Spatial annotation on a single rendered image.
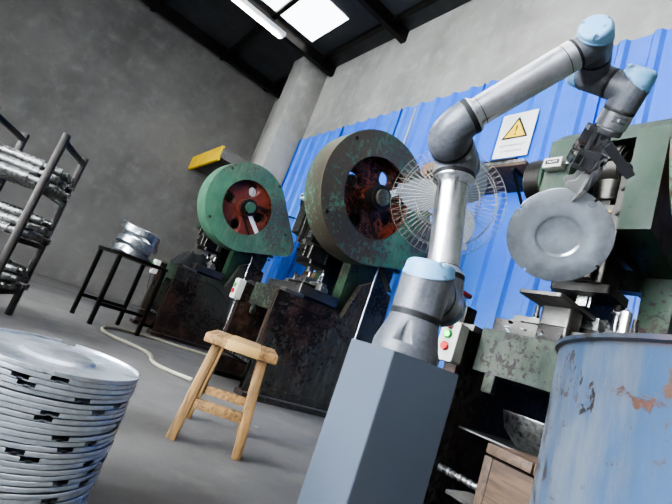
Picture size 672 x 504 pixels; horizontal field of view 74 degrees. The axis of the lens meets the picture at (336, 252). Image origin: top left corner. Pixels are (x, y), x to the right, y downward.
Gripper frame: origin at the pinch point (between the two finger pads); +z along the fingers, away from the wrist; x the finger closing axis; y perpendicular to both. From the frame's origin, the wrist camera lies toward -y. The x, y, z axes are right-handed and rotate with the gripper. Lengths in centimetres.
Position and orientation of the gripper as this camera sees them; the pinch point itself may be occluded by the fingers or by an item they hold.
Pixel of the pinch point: (576, 197)
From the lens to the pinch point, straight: 145.5
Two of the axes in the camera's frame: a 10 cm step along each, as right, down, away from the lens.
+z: -2.3, 8.0, 5.5
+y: -9.4, -3.2, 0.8
